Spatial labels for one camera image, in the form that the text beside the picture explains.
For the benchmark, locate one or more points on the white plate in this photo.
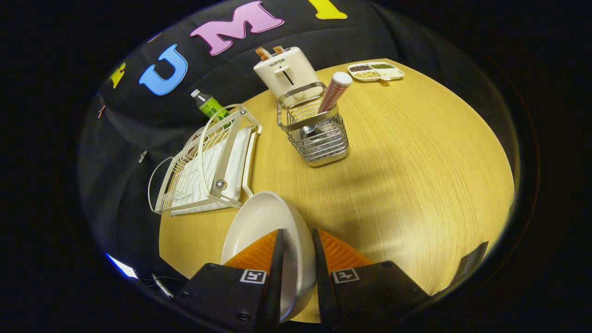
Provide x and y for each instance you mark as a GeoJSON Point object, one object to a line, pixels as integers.
{"type": "Point", "coordinates": [263, 222]}

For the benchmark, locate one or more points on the silver clip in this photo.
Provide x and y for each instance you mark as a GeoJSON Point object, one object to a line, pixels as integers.
{"type": "Point", "coordinates": [142, 157]}

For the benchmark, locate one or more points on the copper clip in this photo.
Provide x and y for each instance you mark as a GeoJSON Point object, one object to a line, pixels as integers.
{"type": "Point", "coordinates": [101, 111]}

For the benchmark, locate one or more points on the black backdrop cloth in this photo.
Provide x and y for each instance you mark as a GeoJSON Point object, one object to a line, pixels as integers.
{"type": "Point", "coordinates": [138, 125]}

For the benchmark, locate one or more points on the white toaster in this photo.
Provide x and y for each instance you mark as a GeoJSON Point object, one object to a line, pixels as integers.
{"type": "Point", "coordinates": [289, 69]}

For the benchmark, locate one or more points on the white divided tray with beans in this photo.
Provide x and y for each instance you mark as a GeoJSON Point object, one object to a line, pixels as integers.
{"type": "Point", "coordinates": [393, 72]}

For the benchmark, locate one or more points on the bright screen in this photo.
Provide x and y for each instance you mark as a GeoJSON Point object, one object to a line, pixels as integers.
{"type": "Point", "coordinates": [122, 267]}

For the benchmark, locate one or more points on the green label bottle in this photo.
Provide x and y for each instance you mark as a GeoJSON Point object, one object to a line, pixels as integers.
{"type": "Point", "coordinates": [210, 107]}

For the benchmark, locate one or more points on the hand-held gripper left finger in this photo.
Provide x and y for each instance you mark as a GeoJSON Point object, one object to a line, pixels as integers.
{"type": "Point", "coordinates": [275, 286]}

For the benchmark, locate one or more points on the toast slice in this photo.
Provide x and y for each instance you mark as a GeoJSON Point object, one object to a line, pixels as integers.
{"type": "Point", "coordinates": [278, 49]}
{"type": "Point", "coordinates": [263, 53]}

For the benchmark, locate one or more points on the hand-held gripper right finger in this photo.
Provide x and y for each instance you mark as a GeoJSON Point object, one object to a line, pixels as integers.
{"type": "Point", "coordinates": [326, 286]}

